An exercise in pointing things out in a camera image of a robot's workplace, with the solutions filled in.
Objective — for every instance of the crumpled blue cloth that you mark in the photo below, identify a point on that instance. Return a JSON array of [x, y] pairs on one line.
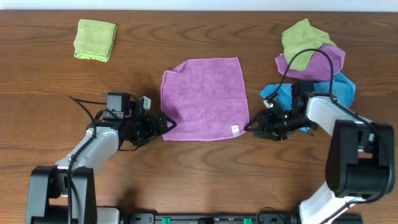
[[343, 88]]

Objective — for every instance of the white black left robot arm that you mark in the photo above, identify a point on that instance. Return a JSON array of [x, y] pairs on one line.
[[65, 191]]

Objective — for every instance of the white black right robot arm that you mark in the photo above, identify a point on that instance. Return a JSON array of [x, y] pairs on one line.
[[360, 164]]

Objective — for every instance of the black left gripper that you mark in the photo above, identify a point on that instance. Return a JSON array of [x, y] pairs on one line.
[[153, 130]]

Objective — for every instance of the crumpled olive green cloth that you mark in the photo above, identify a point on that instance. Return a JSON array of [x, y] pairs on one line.
[[302, 36]]

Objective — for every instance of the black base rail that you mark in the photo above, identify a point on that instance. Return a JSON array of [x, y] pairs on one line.
[[149, 218]]

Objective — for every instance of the purple microfiber cloth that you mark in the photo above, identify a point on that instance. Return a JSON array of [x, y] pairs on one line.
[[206, 98]]

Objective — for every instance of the folded green cloth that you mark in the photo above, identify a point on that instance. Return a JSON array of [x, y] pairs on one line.
[[94, 40]]

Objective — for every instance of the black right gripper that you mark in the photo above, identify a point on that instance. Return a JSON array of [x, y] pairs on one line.
[[265, 122]]

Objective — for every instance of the crumpled purple cloth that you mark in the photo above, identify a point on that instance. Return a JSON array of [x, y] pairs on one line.
[[313, 65]]

